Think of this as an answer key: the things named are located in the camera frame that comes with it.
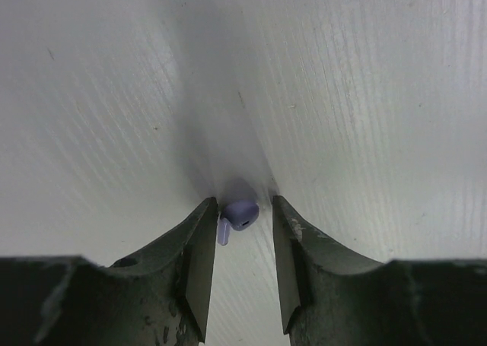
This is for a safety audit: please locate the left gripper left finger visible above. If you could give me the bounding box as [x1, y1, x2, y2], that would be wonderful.
[1, 198, 218, 345]

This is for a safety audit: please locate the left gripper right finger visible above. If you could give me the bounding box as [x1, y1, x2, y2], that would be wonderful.
[272, 195, 486, 345]

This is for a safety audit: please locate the purple earbud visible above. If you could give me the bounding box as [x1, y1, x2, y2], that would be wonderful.
[217, 200, 259, 246]

